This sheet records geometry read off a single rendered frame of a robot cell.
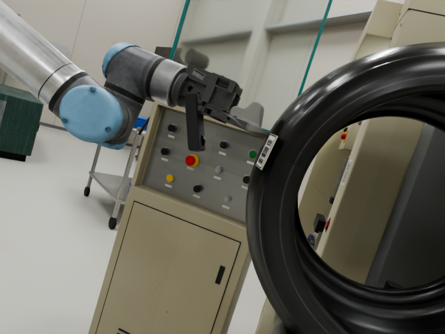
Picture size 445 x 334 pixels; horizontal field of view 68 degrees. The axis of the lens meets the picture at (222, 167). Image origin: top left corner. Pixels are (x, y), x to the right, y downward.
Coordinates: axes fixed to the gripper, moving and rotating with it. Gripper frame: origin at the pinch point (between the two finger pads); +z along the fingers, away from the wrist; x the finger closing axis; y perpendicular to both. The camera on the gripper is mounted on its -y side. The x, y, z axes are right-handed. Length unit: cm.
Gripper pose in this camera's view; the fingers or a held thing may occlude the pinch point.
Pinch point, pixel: (264, 136)
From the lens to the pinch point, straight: 65.7
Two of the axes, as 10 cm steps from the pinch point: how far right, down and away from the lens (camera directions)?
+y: 4.0, -9.1, -1.3
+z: 8.8, 4.2, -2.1
